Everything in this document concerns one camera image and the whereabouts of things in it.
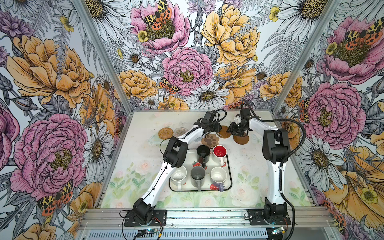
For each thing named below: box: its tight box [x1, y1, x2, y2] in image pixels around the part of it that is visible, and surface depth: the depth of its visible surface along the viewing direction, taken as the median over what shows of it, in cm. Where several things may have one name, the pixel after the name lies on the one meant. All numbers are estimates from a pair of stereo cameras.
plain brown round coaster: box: [233, 134, 249, 145], surface depth 105 cm
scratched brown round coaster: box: [216, 125, 231, 139], surface depth 110 cm
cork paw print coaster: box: [201, 134, 220, 148], surface depth 107 cm
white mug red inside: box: [212, 145, 228, 167], surface depth 93 cm
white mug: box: [170, 165, 188, 191], surface depth 80 cm
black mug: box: [196, 144, 211, 169], surface depth 93 cm
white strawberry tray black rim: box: [179, 148, 233, 192], surface depth 89 cm
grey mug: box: [190, 166, 206, 192], surface depth 80 cm
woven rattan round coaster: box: [158, 127, 174, 140], surface depth 111 cm
